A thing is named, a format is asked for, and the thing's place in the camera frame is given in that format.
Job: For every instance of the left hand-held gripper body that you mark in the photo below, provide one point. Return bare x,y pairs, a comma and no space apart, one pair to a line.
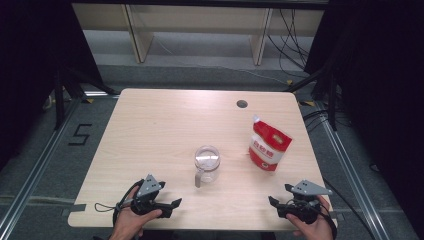
148,186

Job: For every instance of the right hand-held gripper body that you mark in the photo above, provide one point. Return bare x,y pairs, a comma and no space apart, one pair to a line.
310,190

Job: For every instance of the red and white spout pouch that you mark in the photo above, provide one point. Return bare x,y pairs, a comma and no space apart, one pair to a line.
270,146

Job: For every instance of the person's right hand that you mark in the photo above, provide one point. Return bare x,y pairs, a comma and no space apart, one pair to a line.
316,231

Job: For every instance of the person's left hand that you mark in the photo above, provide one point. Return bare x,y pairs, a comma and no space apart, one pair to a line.
128,225

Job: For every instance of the dark tape strip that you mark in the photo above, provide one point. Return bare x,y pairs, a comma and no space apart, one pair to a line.
78,207
332,214

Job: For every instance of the yellow and black tape piece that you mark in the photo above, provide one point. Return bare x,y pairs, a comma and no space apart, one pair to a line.
307,103
289,81
88,100

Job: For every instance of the black metal stand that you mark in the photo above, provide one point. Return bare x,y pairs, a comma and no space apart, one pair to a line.
60,100
331,100

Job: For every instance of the black curtain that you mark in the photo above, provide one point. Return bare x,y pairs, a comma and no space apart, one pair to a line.
383,83
30,66

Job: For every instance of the light wooden shelf unit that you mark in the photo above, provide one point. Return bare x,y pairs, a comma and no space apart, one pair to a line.
200,20

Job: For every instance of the aluminium floor rail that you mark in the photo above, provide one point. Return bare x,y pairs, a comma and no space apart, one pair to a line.
36,166
350,166

